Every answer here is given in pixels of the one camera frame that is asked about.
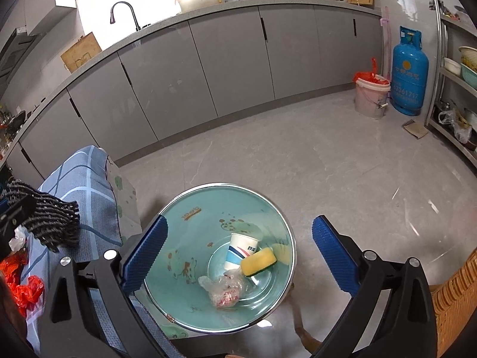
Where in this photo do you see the blue plaid cloth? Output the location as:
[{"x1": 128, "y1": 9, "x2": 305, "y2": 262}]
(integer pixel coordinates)
[{"x1": 7, "y1": 145, "x2": 172, "y2": 358}]

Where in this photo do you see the range hood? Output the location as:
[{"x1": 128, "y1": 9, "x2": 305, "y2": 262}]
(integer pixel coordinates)
[{"x1": 0, "y1": 28, "x2": 40, "y2": 83}]

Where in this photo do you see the red plastic bag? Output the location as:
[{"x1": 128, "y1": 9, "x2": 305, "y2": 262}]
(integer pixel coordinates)
[{"x1": 353, "y1": 58, "x2": 390, "y2": 86}]

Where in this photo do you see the clear crumpled plastic bag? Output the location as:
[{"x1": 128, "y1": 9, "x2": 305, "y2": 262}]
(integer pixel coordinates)
[{"x1": 198, "y1": 268, "x2": 256, "y2": 309}]

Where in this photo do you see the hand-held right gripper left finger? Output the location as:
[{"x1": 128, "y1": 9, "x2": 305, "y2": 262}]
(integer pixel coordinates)
[{"x1": 28, "y1": 214, "x2": 176, "y2": 358}]

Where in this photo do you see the green bowl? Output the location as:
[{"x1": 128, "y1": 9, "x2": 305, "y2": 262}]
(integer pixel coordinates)
[{"x1": 460, "y1": 61, "x2": 477, "y2": 90}]

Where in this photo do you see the blue gas cylinder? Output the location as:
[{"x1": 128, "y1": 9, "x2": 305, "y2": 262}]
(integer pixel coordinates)
[{"x1": 391, "y1": 25, "x2": 430, "y2": 116}]

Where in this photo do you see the orange blue snack wrapper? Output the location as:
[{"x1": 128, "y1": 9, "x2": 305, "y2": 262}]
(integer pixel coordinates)
[{"x1": 0, "y1": 257, "x2": 44, "y2": 308}]

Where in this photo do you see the grey striped knitted cloth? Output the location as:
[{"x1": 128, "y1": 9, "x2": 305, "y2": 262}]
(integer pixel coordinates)
[{"x1": 5, "y1": 178, "x2": 80, "y2": 252}]

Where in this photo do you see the teal metal basin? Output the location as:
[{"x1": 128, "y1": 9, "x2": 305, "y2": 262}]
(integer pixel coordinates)
[{"x1": 143, "y1": 183, "x2": 297, "y2": 332}]

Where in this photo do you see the white plastic basin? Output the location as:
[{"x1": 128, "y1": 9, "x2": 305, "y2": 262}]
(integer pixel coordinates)
[{"x1": 174, "y1": 0, "x2": 221, "y2": 13}]

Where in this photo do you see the white bowl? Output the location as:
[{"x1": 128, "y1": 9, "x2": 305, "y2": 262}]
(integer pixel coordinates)
[{"x1": 443, "y1": 57, "x2": 463, "y2": 76}]

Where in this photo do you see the cardboard piece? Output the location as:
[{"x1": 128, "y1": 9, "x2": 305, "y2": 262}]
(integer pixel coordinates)
[{"x1": 402, "y1": 119, "x2": 431, "y2": 140}]

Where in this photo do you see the yellow sponge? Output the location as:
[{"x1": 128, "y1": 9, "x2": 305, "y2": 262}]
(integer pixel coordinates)
[{"x1": 240, "y1": 247, "x2": 278, "y2": 277}]

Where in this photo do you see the pink stick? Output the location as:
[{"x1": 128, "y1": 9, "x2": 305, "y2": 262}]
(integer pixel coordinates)
[{"x1": 380, "y1": 5, "x2": 392, "y2": 79}]

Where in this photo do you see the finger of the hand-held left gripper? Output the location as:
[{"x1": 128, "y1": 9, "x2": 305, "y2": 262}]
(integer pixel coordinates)
[{"x1": 0, "y1": 190, "x2": 37, "y2": 249}]

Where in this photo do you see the orange wicker chair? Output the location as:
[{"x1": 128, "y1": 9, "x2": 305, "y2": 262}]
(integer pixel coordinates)
[{"x1": 428, "y1": 248, "x2": 477, "y2": 358}]

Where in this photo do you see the brown wooden stool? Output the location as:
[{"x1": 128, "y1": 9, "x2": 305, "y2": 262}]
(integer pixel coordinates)
[{"x1": 287, "y1": 283, "x2": 323, "y2": 355}]

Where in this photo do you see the group of spice bottles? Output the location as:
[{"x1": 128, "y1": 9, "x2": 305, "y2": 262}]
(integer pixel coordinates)
[{"x1": 0, "y1": 104, "x2": 12, "y2": 157}]

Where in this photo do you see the metal shelf rack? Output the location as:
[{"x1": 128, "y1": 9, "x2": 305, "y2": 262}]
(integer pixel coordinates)
[{"x1": 425, "y1": 0, "x2": 477, "y2": 172}]

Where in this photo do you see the pink plastic bucket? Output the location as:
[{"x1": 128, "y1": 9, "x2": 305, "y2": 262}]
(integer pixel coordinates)
[{"x1": 354, "y1": 76, "x2": 391, "y2": 120}]

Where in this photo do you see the grey kitchen counter cabinet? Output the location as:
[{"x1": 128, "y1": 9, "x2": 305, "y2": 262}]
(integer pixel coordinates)
[{"x1": 0, "y1": 0, "x2": 384, "y2": 191}]

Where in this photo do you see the black kitchen faucet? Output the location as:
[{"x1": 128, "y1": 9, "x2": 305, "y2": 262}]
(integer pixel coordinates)
[{"x1": 110, "y1": 2, "x2": 142, "y2": 32}]

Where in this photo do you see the white crumpled plastic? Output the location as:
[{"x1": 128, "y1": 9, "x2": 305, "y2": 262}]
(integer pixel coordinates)
[{"x1": 8, "y1": 227, "x2": 27, "y2": 252}]

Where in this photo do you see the striped paper cup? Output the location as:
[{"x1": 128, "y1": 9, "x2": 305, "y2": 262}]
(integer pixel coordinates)
[{"x1": 224, "y1": 232, "x2": 259, "y2": 271}]

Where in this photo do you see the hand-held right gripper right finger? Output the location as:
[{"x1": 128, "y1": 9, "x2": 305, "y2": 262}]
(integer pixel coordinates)
[{"x1": 311, "y1": 214, "x2": 436, "y2": 358}]

